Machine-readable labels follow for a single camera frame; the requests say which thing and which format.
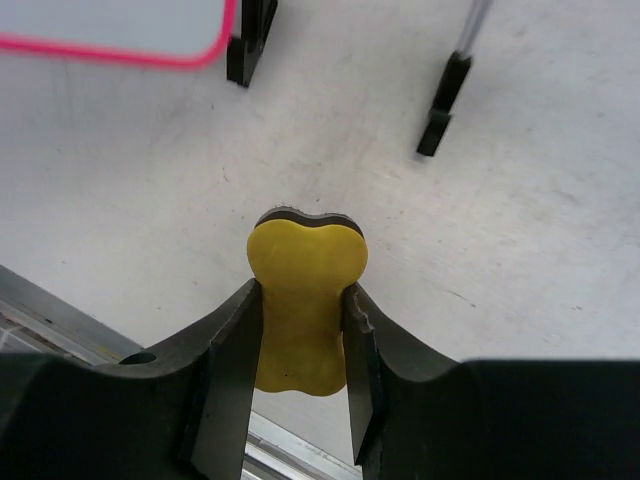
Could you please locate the yellow bone-shaped eraser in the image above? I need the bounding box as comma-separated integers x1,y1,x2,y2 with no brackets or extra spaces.
246,207,368,397

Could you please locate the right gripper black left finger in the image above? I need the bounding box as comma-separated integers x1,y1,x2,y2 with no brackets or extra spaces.
1,281,262,479

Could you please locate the pink framed whiteboard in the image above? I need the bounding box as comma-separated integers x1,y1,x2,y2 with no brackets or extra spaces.
1,0,236,70

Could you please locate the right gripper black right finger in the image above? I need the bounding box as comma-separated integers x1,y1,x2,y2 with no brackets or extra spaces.
342,285,639,479

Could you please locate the wire whiteboard stand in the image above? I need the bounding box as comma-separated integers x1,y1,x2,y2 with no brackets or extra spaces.
226,0,493,157

